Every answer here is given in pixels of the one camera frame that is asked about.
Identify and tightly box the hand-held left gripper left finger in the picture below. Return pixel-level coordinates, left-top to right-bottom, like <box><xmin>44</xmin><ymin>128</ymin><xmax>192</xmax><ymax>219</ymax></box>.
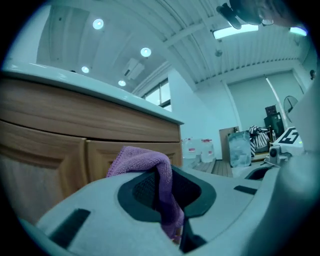
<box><xmin>36</xmin><ymin>166</ymin><xmax>186</xmax><ymax>256</ymax></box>

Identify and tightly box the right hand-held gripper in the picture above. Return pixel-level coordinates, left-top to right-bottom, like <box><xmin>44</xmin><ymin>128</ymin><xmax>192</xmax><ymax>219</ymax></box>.
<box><xmin>244</xmin><ymin>126</ymin><xmax>304</xmax><ymax>181</ymax></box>

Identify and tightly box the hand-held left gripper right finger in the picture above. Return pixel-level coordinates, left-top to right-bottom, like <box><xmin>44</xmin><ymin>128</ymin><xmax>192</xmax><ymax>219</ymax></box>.
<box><xmin>172</xmin><ymin>163</ymin><xmax>310</xmax><ymax>256</ymax></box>

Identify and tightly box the purple cloth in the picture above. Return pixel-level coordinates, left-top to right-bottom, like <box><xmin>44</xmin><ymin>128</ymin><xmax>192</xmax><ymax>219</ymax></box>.
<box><xmin>105</xmin><ymin>146</ymin><xmax>186</xmax><ymax>240</ymax></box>

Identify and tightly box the black white striped fabric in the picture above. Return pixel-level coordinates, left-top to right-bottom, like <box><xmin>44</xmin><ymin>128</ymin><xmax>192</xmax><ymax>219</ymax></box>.
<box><xmin>248</xmin><ymin>124</ymin><xmax>270</xmax><ymax>156</ymax></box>

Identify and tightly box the clear plastic bag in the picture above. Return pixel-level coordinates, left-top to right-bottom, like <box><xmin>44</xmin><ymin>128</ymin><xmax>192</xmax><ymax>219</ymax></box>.
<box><xmin>227</xmin><ymin>130</ymin><xmax>252</xmax><ymax>169</ymax></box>

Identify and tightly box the wooden slatted platform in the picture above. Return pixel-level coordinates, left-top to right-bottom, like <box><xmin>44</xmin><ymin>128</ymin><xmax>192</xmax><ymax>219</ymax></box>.
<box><xmin>193</xmin><ymin>159</ymin><xmax>235</xmax><ymax>179</ymax></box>

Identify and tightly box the brown wooden board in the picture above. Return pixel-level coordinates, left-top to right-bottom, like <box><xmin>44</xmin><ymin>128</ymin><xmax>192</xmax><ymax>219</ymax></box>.
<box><xmin>219</xmin><ymin>126</ymin><xmax>241</xmax><ymax>161</ymax></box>

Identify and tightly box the black machine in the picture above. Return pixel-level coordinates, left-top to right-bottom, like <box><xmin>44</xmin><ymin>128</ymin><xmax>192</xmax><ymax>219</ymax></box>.
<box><xmin>264</xmin><ymin>105</ymin><xmax>285</xmax><ymax>137</ymax></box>

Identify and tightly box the round standing fan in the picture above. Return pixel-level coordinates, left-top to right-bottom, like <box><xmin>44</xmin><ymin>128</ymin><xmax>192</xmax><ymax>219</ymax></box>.
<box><xmin>283</xmin><ymin>95</ymin><xmax>300</xmax><ymax>124</ymax></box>

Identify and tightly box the glass window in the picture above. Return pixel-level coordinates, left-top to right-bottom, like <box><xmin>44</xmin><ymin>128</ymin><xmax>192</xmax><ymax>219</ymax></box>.
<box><xmin>141</xmin><ymin>79</ymin><xmax>173</xmax><ymax>113</ymax></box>

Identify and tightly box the rectangular ceiling light panel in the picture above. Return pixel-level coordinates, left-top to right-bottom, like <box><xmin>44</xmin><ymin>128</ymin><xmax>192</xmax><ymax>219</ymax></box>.
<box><xmin>212</xmin><ymin>24</ymin><xmax>260</xmax><ymax>40</ymax></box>
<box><xmin>289</xmin><ymin>26</ymin><xmax>308</xmax><ymax>36</ymax></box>

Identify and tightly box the white ceiling air conditioner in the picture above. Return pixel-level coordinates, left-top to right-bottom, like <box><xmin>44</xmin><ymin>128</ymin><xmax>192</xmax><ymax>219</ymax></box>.
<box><xmin>123</xmin><ymin>58</ymin><xmax>146</xmax><ymax>80</ymax></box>

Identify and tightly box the person's face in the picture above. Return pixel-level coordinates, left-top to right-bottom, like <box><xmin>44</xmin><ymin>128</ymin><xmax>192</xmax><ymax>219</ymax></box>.
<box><xmin>249</xmin><ymin>0</ymin><xmax>301</xmax><ymax>28</ymax></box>

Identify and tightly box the black head camera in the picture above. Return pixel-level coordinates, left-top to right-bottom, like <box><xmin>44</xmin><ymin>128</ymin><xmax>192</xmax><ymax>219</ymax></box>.
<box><xmin>216</xmin><ymin>2</ymin><xmax>243</xmax><ymax>29</ymax></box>

